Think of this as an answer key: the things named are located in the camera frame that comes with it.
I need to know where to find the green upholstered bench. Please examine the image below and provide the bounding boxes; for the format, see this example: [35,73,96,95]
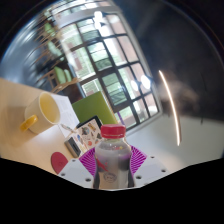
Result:
[71,90,120,130]

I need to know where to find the black laptop with stickers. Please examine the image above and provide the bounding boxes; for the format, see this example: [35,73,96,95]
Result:
[74,115,105,152]

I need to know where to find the flat round red coaster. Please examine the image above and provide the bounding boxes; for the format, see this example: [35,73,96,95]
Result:
[50,151,70,175]

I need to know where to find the cream mug with yellow handle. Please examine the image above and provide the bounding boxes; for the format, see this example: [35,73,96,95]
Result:
[19,91,62,135]

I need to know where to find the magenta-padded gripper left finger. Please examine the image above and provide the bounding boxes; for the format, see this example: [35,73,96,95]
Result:
[56,147,98,190]

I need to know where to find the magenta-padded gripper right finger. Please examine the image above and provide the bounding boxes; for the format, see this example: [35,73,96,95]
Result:
[127,145,171,188]

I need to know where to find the long curved ceiling light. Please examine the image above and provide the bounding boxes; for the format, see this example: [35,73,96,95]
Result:
[157,69,182,147]

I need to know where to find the wooden chairs with green seats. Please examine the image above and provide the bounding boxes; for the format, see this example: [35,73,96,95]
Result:
[32,19,82,95]

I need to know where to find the small black box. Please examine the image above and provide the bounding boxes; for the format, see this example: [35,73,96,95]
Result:
[63,135,82,159]

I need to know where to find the clear red-capped drink bottle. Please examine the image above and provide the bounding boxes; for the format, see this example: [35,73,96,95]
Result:
[92,123,135,191]

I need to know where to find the white paper sheet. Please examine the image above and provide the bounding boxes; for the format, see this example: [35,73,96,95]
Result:
[49,94,81,138]

